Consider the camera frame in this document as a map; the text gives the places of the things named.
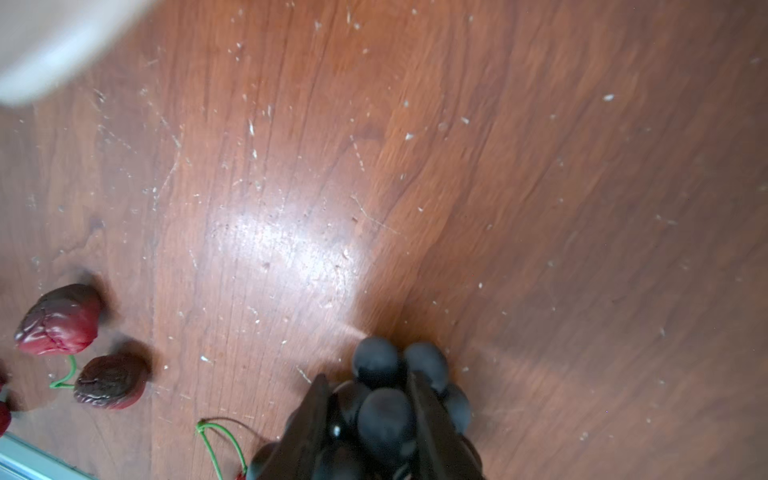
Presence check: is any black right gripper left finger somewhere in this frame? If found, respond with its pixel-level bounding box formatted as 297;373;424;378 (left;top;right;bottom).
258;374;330;480

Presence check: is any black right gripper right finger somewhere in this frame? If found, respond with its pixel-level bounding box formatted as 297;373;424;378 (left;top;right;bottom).
407;371;484;480

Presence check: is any dark blue fake grape bunch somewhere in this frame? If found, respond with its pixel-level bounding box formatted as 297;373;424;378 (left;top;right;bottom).
240;336;482;479

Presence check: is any dark red fake cherry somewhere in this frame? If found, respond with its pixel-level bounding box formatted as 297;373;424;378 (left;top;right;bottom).
73;353;149;410

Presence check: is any red fake cherry left pair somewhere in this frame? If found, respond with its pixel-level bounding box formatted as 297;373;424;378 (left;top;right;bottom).
0;375;12;437

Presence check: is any beige wavy fruit bowl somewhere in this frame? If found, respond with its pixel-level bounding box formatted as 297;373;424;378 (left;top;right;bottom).
1;0;155;106

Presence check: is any aluminium front rail frame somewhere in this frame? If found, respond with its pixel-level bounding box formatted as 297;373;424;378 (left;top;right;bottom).
0;434;94;480

